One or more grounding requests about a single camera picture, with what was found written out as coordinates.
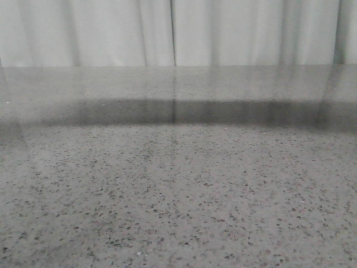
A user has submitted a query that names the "beige pleated curtain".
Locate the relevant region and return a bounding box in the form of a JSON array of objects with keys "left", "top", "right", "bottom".
[{"left": 1, "top": 1, "right": 356, "bottom": 67}]

